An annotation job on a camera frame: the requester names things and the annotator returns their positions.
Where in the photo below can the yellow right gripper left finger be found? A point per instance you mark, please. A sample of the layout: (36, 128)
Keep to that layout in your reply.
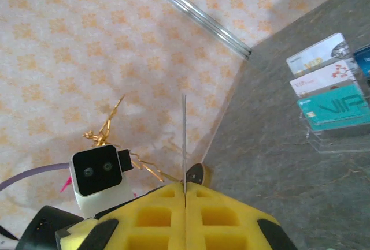
(130, 232)

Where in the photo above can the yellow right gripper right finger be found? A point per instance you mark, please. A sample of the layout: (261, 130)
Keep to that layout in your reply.
(245, 232)

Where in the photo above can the thin plastic credit card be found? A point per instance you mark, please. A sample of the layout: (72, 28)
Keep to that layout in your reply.
(184, 131)

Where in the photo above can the clear acrylic card stand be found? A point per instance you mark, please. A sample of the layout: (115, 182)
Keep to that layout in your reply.
(332, 143)

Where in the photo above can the teal VIP card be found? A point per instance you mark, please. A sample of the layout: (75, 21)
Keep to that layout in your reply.
(332, 108)

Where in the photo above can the white card red flowers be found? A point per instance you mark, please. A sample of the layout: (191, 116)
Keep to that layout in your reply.
(321, 81)

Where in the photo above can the white silver VIP card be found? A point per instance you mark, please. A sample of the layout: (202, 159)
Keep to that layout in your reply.
(318, 56)

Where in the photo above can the dark blue card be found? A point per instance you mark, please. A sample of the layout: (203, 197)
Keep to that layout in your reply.
(363, 61)

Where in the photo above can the black gold round plate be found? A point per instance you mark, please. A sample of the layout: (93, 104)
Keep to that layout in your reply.
(199, 175)

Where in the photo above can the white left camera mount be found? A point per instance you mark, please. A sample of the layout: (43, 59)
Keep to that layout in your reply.
(110, 198)

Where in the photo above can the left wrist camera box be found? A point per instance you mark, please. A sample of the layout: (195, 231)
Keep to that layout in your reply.
(95, 170)

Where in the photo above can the aluminium frame post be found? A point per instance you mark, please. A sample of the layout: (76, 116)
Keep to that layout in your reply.
(196, 13)

